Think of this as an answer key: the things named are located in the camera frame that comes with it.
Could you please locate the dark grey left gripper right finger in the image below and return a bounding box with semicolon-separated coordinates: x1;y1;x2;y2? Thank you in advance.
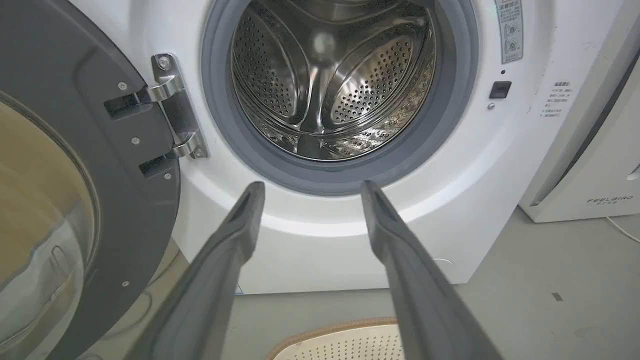
360;180;505;360

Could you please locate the grey rubber door gasket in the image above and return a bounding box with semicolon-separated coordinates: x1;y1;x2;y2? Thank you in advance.
201;0;480;197

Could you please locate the stainless steel washing machine drum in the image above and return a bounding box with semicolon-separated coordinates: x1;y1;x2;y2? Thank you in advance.
230;0;437;162

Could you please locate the metal washing machine door hinge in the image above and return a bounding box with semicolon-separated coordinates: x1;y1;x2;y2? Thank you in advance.
134;53;209;161

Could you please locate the grey warning label sticker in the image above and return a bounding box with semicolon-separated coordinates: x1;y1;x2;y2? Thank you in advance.
494;0;524;64

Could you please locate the white front-load washing machine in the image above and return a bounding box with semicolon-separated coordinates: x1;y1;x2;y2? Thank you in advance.
70;0;626;295

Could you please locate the grey washing machine door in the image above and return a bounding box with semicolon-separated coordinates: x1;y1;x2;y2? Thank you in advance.
0;0;181;360

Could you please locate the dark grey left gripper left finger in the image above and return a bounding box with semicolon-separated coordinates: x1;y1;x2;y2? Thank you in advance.
123;181;266;360

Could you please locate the cream perforated laundry basket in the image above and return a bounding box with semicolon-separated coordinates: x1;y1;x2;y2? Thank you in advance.
266;317;404;360

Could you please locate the white Feelbird appliance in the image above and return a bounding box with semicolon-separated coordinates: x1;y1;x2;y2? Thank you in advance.
518;0;640;224

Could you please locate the white power cable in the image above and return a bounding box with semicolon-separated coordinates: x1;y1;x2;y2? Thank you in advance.
606;216;640;245

